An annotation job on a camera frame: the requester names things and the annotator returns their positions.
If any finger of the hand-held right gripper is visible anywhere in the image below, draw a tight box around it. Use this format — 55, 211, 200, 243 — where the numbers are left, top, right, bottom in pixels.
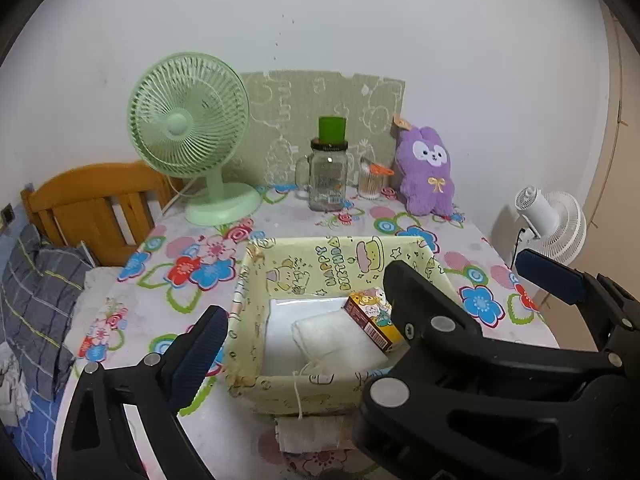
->
352, 260, 640, 480
516, 249, 640, 352

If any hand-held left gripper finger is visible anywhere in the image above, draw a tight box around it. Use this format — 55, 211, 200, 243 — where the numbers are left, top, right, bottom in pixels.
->
56, 305, 230, 480

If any yellow printed fabric storage box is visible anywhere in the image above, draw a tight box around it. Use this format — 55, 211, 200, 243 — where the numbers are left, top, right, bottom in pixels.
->
225, 236, 458, 416

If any white standing fan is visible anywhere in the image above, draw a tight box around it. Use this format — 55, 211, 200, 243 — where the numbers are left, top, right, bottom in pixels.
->
510, 186, 587, 306

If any small cartoon printed box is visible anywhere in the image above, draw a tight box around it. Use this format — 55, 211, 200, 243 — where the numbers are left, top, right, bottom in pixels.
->
342, 287, 407, 352

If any white folded towel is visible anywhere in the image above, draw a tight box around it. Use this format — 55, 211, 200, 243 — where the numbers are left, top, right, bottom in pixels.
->
291, 310, 392, 377

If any floral tablecloth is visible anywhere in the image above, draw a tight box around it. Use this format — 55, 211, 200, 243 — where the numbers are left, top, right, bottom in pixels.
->
52, 182, 561, 480

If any purple plush bunny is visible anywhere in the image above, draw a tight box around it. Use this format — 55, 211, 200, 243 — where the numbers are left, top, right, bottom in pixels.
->
391, 115, 457, 217

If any glass cotton swab jar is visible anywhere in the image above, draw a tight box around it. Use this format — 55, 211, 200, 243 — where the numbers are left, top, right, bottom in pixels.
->
357, 155, 394, 199

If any white paper towel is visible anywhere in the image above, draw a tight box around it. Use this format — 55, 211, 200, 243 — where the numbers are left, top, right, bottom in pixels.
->
274, 412, 357, 455

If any glass mug jar black lid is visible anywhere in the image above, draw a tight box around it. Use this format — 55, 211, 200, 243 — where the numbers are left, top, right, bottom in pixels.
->
295, 137, 351, 212

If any beige cabinet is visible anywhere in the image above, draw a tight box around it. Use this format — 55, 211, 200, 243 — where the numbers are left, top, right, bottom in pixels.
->
582, 5, 640, 286

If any grey plaid pillow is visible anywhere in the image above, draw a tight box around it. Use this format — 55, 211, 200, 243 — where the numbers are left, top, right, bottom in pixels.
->
0, 222, 94, 402

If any white crumpled cloth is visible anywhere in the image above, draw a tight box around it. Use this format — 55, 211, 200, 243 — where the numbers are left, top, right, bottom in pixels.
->
0, 355, 32, 413

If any wooden bed headboard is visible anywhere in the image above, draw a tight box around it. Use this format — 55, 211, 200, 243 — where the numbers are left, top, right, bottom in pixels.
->
20, 161, 174, 267

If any green cup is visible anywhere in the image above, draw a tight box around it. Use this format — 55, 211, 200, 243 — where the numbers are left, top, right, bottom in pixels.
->
318, 116, 347, 143

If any green cartoon printed board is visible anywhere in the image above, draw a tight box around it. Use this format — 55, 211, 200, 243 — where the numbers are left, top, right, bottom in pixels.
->
240, 71, 407, 190

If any green desk fan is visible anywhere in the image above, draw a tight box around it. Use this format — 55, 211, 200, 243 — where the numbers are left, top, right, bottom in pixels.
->
126, 51, 262, 226

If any black fan cable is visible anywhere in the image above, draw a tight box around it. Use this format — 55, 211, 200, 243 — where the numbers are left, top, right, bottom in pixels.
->
509, 227, 527, 270

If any white fan cable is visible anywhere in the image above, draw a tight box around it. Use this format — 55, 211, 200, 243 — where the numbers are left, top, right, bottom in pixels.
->
161, 177, 199, 212

